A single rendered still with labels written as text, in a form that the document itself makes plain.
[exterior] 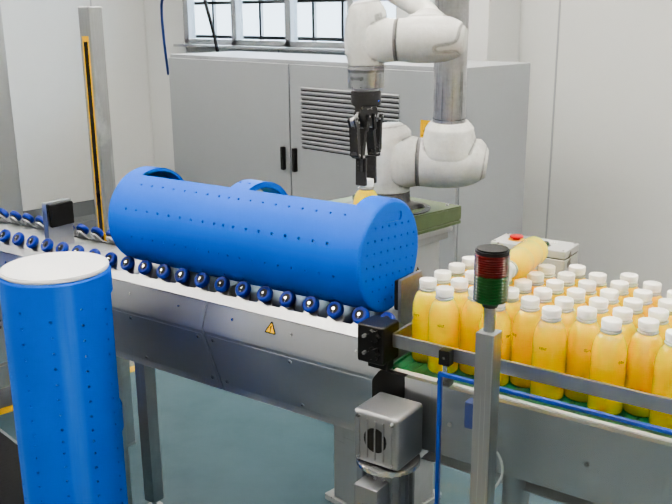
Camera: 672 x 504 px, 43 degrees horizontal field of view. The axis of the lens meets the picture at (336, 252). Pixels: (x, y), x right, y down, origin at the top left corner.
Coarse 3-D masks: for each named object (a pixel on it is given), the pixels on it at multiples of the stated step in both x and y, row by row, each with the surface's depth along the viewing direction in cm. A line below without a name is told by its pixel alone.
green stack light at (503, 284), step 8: (480, 280) 155; (488, 280) 154; (496, 280) 154; (504, 280) 154; (480, 288) 155; (488, 288) 154; (496, 288) 154; (504, 288) 155; (480, 296) 155; (488, 296) 155; (496, 296) 154; (504, 296) 155; (488, 304) 155; (496, 304) 155
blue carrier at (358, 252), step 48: (144, 192) 243; (192, 192) 234; (240, 192) 227; (144, 240) 242; (192, 240) 231; (240, 240) 221; (288, 240) 212; (336, 240) 204; (384, 240) 209; (288, 288) 220; (336, 288) 208; (384, 288) 212
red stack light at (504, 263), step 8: (480, 256) 154; (504, 256) 153; (480, 264) 154; (488, 264) 153; (496, 264) 153; (504, 264) 153; (480, 272) 154; (488, 272) 153; (496, 272) 153; (504, 272) 154
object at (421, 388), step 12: (384, 372) 192; (396, 372) 192; (408, 372) 191; (372, 384) 195; (384, 384) 193; (396, 384) 191; (408, 384) 189; (420, 384) 187; (432, 384) 186; (372, 396) 196; (408, 396) 190; (420, 396) 188; (432, 396) 186; (432, 408) 187; (432, 420) 188; (432, 432) 188; (432, 444) 189; (432, 456) 195
